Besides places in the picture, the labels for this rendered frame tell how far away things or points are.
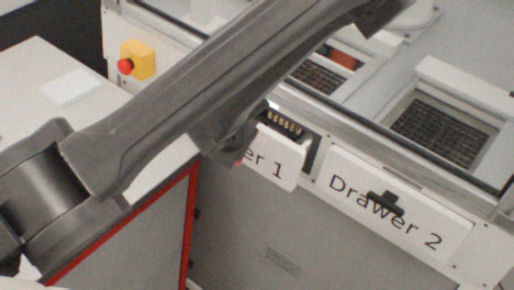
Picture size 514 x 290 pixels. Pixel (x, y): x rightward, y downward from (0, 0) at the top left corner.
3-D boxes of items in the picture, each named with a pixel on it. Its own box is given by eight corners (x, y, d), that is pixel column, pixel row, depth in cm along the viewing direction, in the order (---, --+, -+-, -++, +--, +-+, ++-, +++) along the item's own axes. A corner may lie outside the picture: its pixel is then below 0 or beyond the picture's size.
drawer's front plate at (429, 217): (445, 265, 99) (471, 229, 91) (314, 185, 110) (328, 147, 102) (448, 259, 100) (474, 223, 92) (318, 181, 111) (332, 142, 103)
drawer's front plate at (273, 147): (290, 193, 108) (302, 154, 100) (182, 125, 119) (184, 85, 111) (295, 188, 109) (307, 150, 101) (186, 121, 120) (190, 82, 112)
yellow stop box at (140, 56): (139, 83, 124) (139, 58, 119) (117, 71, 127) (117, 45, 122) (154, 74, 127) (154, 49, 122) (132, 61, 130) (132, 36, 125)
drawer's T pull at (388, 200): (400, 218, 95) (403, 214, 94) (364, 197, 98) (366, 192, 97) (408, 207, 97) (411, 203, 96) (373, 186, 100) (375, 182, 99)
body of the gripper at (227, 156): (261, 122, 98) (249, 113, 91) (232, 171, 99) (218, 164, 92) (232, 106, 100) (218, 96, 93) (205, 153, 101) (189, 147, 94)
